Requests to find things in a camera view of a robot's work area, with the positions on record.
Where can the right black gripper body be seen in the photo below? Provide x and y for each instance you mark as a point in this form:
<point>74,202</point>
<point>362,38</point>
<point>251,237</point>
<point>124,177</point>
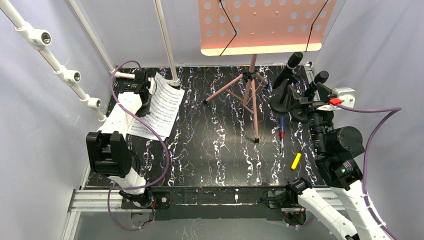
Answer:
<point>311,106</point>

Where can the left black microphone on stand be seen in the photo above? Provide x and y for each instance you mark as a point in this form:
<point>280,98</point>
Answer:
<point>285,78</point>

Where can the pink music stand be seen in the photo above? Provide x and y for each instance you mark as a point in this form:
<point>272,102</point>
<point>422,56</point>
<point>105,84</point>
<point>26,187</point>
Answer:
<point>253,27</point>

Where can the blue red screwdriver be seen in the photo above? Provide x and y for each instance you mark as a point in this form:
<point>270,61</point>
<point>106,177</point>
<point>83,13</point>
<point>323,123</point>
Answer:
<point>281,132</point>

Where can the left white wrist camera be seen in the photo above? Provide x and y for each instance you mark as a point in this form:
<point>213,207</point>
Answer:
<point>153,86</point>

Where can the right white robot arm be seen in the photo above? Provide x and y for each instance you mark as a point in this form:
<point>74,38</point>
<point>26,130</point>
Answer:
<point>336,150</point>

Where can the black microphone on stand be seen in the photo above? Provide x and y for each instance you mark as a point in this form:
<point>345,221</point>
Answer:
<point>300,115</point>
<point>285,78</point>

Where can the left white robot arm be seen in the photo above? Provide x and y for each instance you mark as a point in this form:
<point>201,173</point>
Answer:
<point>107,149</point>

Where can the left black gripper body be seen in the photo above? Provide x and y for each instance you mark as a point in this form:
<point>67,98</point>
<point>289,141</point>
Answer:
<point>133,87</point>

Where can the sheet music page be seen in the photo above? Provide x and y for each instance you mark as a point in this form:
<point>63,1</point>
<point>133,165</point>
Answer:
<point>136,127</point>
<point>165,103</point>

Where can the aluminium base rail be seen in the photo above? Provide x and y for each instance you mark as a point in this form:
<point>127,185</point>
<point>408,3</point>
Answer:
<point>229,202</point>

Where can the right black microphone on stand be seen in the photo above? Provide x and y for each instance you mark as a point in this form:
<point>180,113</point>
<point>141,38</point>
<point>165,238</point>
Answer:
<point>300,115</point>

